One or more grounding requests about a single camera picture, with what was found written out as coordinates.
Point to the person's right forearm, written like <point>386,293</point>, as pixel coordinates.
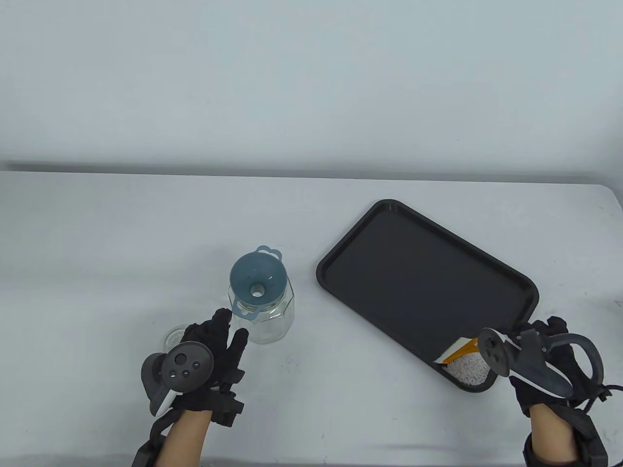
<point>552,433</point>

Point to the blue plastic funnel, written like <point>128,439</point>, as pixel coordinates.
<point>250,272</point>

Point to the dark grey right controller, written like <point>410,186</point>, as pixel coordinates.
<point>530,362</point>

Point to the pile of white rice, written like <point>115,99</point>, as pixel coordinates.
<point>469,372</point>

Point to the dark grey controller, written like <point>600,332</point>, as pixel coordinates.
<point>185,367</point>
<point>530,362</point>

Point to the dark grey left controller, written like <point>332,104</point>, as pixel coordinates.
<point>185,367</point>

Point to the clear glass jar lid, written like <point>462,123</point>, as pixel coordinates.
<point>173,336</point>

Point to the person's right hand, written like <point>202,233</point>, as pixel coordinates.
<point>581,374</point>

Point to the person's left hand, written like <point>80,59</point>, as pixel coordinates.
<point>221,350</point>

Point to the person's left forearm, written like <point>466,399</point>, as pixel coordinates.
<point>185,438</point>

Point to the black food tray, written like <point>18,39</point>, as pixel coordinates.
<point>413,272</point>

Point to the orange brush white bristles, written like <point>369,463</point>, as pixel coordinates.
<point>460,351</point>

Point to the clear glass jar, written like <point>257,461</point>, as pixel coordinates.
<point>277,321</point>

